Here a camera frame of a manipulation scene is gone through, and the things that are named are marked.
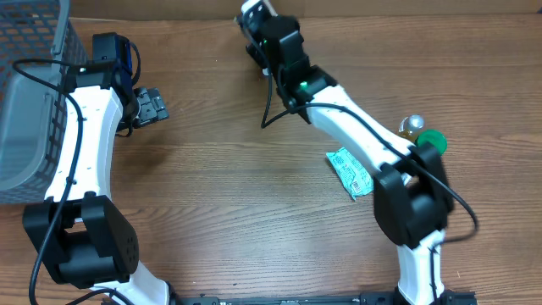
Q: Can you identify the dark grey plastic basket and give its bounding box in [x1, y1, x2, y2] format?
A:
[1, 0, 87, 205]

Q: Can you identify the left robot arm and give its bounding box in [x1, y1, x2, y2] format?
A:
[23, 32, 179, 304]

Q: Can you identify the mint green wipes pack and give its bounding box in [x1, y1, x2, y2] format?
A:
[326, 147, 373, 200]

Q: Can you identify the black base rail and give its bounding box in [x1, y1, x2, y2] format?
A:
[169, 291, 478, 305]

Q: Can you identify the clear plastic bottle grey cap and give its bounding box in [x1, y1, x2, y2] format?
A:
[398, 114, 425, 142]

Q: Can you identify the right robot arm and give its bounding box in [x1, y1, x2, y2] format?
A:
[238, 3, 456, 304]

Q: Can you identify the green lid jar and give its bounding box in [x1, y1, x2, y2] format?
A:
[415, 129, 448, 155]

